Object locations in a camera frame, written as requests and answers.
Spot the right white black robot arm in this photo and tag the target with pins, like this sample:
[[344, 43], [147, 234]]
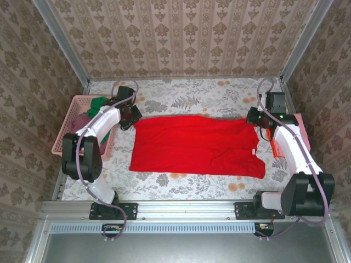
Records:
[[290, 148]]

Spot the grey metal sheet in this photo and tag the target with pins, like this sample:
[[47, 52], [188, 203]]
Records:
[[192, 249]]

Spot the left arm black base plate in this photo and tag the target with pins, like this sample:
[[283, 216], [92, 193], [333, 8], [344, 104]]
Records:
[[129, 211]]

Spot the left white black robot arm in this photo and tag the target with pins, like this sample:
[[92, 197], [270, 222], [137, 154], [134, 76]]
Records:
[[107, 120]]

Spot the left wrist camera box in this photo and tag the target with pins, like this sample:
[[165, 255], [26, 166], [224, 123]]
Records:
[[124, 93]]

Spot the purple t-shirt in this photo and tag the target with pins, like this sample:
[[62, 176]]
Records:
[[81, 122]]

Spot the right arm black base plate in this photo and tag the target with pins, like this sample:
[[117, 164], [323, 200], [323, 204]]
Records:
[[242, 211]]

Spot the aluminium corner post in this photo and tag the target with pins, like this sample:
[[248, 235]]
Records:
[[304, 41], [60, 41]]

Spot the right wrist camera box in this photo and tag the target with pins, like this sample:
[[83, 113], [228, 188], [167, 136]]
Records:
[[275, 101]]

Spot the green t-shirt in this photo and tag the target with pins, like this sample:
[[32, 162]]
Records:
[[94, 105]]

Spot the pink folded t-shirt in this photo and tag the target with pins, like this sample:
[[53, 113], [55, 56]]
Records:
[[304, 131]]

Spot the red t-shirt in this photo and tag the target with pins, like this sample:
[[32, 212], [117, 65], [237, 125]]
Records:
[[192, 145]]

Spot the aluminium table back rail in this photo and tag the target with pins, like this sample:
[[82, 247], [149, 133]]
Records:
[[164, 78]]

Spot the pink plastic basket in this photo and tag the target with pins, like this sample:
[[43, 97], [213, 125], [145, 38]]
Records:
[[59, 145]]

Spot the orange folded t-shirt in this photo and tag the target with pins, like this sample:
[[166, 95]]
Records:
[[277, 152]]

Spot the aluminium mounting rail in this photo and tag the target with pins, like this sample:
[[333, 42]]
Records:
[[186, 209]]

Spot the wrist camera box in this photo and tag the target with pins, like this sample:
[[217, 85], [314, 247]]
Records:
[[124, 93], [275, 101]]

